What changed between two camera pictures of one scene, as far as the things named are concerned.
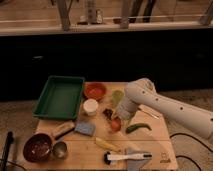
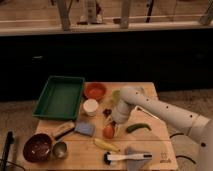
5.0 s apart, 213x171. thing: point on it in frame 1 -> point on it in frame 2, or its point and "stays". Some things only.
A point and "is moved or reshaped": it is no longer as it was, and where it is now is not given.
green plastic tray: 60,98 stays
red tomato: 116,124 is moved or reshaped
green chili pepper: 137,126 stays
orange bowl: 95,90 stays
